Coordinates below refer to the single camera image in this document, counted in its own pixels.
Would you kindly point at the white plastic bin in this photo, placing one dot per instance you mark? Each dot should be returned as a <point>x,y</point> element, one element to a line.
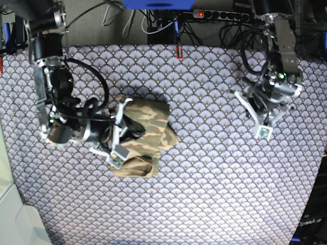
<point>20,223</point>

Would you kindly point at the patterned blue tablecloth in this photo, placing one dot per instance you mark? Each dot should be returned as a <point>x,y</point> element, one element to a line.
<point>219,185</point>

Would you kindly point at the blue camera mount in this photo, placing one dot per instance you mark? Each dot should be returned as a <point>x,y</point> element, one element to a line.
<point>159,4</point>

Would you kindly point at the black box under table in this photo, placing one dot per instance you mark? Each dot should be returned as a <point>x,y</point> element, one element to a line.
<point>166,36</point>

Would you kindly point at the black power strip red switch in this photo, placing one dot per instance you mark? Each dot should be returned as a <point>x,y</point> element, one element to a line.
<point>221,15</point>

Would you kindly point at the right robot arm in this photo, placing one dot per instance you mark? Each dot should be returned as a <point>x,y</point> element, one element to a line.
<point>60,115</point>

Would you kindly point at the red black table clamp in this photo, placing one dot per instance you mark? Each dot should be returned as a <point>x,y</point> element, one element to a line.
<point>179,52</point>

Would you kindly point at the black OpenArm case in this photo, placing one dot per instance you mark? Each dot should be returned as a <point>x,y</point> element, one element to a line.
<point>312,226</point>

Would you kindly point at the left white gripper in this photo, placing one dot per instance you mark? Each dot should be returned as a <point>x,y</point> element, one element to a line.
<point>264,118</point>

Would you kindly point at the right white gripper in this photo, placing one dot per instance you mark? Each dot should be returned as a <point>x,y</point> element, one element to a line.
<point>124,129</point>

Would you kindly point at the camouflage T-shirt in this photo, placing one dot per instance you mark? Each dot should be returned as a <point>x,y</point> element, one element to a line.
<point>143,160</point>

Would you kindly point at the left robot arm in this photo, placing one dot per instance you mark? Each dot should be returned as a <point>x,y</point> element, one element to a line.
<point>279,77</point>

